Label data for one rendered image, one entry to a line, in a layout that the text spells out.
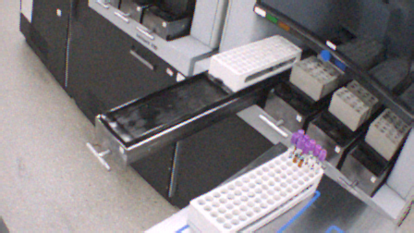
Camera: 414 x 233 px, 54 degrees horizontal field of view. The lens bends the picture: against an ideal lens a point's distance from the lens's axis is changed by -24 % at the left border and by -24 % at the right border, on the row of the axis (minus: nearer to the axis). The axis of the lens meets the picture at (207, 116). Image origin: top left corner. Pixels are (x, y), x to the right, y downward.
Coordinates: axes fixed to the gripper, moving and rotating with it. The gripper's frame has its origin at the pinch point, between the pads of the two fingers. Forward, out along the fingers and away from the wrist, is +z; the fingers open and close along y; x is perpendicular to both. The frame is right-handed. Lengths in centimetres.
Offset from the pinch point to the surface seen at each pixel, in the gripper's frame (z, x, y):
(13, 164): 120, 10, -100
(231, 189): 38.6, 26.4, 17.3
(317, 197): 45, 44, 29
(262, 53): 40, 71, -15
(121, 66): 72, 63, -72
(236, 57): 40, 62, -16
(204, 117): 46, 44, -8
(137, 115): 44, 30, -16
